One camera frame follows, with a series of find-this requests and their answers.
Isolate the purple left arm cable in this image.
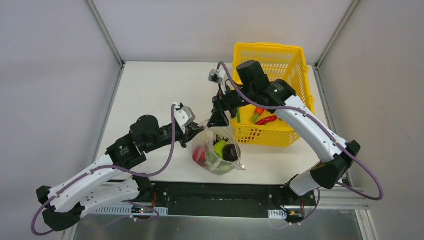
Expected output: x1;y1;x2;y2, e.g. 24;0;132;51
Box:
30;103;178;237

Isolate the yellow plastic basket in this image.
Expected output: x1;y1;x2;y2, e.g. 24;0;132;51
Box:
231;42;315;147

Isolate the orange toy carrot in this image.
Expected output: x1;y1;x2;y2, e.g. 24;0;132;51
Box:
250;107;265;124

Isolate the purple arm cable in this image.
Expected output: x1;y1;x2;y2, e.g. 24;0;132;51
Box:
30;103;178;237
216;61;385;202

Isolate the clear pink zip top bag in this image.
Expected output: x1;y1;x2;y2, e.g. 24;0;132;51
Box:
191;120;246;176

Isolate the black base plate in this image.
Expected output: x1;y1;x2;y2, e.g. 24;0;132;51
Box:
135;181;316;218

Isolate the aluminium frame rail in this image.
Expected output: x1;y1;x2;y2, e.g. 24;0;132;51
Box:
314;187;369;210

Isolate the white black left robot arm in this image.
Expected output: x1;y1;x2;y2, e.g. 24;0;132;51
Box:
36;110;205;232

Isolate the green toy apple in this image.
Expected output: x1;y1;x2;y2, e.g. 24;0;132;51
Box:
213;140;227;159

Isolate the red toy bell pepper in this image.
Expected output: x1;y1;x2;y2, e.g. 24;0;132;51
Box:
192;146;209;167

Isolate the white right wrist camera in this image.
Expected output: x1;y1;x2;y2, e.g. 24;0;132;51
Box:
208;69;229;95

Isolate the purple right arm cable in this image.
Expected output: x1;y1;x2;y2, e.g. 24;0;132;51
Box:
216;61;385;202

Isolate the dark toy avocado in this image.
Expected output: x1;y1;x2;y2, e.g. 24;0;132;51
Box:
222;144;239;163

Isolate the green toy bean pod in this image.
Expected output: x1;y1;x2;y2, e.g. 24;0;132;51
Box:
236;108;241;124

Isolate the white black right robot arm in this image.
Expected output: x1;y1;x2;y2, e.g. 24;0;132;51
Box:
207;60;361;205

